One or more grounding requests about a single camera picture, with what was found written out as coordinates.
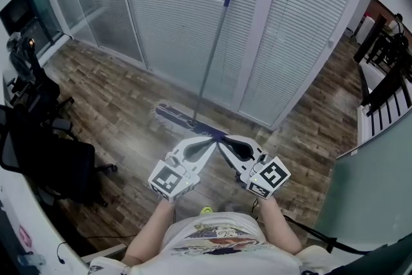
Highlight black mesh office chair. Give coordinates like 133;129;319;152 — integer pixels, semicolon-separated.
0;104;118;209

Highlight black flat laptop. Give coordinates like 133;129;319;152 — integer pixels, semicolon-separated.
0;199;23;275

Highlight person's left forearm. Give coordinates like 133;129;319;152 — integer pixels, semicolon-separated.
122;199;176;267

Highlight white printed t-shirt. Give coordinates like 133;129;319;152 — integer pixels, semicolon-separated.
86;212;342;275

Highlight black computer monitor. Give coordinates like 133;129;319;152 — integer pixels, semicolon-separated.
334;234;412;275

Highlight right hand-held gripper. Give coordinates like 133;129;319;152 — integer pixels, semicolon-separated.
217;135;292;201

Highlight pink sticker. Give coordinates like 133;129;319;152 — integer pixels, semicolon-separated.
18;224;33;251

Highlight grey-green partition panel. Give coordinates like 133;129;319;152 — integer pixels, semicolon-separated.
314;125;412;255

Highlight blue mop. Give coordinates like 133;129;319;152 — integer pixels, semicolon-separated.
149;0;235;141

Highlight black strap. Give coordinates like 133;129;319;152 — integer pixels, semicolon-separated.
282;214;371;257

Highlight black headrest office chair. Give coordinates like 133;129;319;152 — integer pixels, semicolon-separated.
8;38;77;139

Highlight white venetian blinds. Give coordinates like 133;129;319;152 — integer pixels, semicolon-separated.
64;0;368;131

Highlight dark window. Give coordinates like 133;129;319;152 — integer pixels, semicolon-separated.
0;0;64;55

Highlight grey jacket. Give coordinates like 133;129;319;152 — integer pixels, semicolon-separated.
6;33;36;81

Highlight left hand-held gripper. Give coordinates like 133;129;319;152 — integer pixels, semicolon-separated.
147;137;218;203

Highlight person's right forearm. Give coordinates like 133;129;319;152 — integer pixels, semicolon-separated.
257;196;303;257

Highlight white desk foot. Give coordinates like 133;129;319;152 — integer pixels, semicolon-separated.
80;243;128;263

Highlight clear water bottle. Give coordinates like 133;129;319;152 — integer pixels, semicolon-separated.
17;252;46;268

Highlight long white desk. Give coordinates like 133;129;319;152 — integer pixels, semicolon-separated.
0;73;91;275

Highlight black earphone cable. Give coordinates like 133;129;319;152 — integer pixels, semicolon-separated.
56;241;68;265

